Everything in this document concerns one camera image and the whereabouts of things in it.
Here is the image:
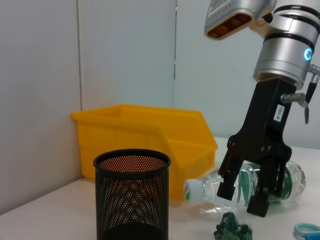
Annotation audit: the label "yellow plastic storage bin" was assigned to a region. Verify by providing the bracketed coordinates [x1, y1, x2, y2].
[70, 103, 218, 201]

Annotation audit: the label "black mesh pen holder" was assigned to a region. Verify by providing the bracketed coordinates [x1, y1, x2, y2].
[93, 148, 172, 240]

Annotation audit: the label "blue scissors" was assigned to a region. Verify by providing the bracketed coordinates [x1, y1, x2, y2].
[293, 223, 320, 240]

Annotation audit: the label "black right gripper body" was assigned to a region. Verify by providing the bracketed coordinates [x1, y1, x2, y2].
[228, 80, 298, 161]

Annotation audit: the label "clear water bottle green label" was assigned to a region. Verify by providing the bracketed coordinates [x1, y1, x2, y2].
[183, 161, 306, 210]

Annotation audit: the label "right gripper cable with plug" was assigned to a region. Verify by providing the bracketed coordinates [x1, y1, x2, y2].
[279, 63, 320, 125]

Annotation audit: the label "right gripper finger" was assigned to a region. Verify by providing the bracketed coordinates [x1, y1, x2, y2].
[216, 149, 247, 201]
[246, 159, 290, 218]

